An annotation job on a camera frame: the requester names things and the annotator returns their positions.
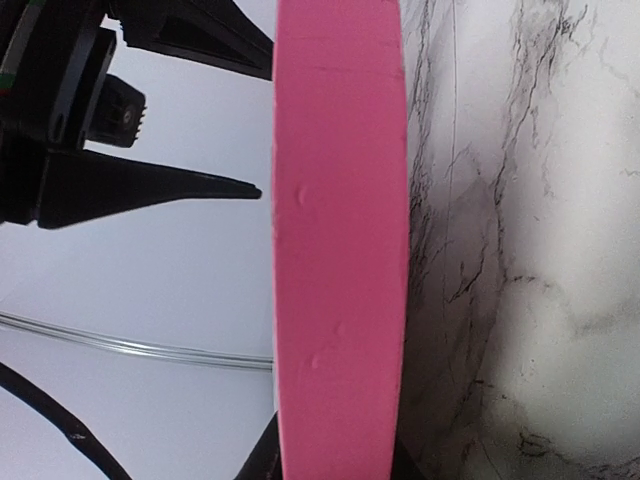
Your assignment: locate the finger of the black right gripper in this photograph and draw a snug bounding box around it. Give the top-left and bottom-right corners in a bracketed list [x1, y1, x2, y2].
[108, 0, 274, 80]

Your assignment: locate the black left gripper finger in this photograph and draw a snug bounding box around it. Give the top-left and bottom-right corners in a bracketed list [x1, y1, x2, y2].
[235, 413, 283, 480]

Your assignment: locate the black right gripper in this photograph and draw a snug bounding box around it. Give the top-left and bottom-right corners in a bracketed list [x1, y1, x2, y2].
[1, 1, 262, 229]

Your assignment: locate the pink photo frame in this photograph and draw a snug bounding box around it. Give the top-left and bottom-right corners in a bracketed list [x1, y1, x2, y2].
[272, 1, 409, 479]

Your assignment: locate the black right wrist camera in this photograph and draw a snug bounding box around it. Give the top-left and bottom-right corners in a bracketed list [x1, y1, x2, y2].
[86, 74, 146, 148]

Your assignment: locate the aluminium right corner post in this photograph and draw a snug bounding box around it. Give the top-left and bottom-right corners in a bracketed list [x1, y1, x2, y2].
[1, 312, 274, 372]

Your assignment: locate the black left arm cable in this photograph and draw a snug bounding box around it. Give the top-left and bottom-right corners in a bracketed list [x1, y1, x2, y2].
[0, 362, 132, 480]

